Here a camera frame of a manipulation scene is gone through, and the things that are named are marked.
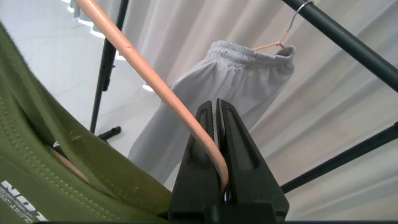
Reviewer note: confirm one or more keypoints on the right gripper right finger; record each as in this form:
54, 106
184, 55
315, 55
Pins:
252, 193

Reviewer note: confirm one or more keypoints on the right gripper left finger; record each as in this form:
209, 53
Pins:
189, 193

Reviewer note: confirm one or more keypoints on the pale grey shorts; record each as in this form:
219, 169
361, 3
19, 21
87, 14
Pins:
224, 81

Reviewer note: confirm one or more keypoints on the pink clothes hanger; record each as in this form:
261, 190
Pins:
149, 74
290, 23

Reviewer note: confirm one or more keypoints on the green shirt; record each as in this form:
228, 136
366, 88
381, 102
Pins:
46, 130

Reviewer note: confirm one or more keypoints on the black clothes rack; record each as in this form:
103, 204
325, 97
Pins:
357, 46

